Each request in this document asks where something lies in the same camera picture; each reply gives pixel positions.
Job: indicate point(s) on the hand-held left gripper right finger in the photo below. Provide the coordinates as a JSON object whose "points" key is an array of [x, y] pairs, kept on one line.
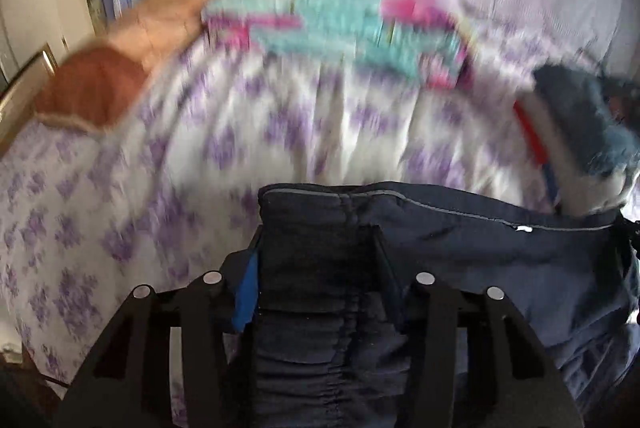
{"points": [[387, 265]]}

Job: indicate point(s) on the another person's forearm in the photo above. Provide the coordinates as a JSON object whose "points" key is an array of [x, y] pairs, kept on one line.
{"points": [[92, 88]]}

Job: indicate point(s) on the red white blue striped cloth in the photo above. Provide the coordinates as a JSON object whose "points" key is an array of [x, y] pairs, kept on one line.
{"points": [[542, 158]]}

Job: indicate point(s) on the turquoise and pink folded cloth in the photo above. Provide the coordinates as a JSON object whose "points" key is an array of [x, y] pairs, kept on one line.
{"points": [[345, 20]]}

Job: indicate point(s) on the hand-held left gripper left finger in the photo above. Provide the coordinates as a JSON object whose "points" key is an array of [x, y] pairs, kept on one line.
{"points": [[247, 295]]}

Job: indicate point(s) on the dark teal fuzzy cloth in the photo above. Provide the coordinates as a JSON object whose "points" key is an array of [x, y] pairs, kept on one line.
{"points": [[580, 118]]}

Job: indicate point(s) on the navy pants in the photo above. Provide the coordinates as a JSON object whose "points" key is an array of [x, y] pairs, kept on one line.
{"points": [[500, 278]]}

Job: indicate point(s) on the purple floral bedsheet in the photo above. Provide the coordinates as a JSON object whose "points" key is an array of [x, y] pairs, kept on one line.
{"points": [[280, 123]]}

